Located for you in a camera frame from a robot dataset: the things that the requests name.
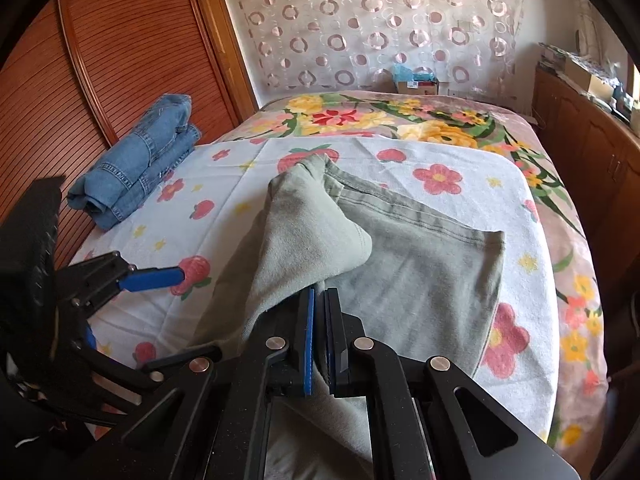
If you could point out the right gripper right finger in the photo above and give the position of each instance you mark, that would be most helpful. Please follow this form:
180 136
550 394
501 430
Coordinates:
429 420

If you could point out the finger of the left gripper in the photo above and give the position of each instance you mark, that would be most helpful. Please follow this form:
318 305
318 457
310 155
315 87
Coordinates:
82 337
92 283

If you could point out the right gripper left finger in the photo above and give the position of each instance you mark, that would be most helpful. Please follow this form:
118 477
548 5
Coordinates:
209 418

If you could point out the grey-green pants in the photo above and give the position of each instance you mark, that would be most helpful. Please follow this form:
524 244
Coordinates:
420 281

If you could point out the folded blue jeans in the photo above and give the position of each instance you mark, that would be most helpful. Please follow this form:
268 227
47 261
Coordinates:
126 175

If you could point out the white floral bed sheet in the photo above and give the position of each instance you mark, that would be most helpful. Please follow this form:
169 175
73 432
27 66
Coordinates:
195 220

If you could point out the pink floral blanket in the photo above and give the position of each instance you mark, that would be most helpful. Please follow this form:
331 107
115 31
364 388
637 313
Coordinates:
484 165

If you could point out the wooden louvered wardrobe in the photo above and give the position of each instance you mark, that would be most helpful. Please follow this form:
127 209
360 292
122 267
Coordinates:
84 71

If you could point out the wooden side cabinet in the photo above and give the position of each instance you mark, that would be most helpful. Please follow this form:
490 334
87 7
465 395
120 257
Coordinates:
598 160

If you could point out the sheer circle-pattern curtain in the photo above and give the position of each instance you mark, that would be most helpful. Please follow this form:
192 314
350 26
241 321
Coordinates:
295 46

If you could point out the cardboard box with blue bag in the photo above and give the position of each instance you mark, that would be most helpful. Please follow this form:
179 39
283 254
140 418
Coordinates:
420 83

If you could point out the cardboard box on cabinet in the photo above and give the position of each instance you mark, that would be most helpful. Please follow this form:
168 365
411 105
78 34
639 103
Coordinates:
588 79

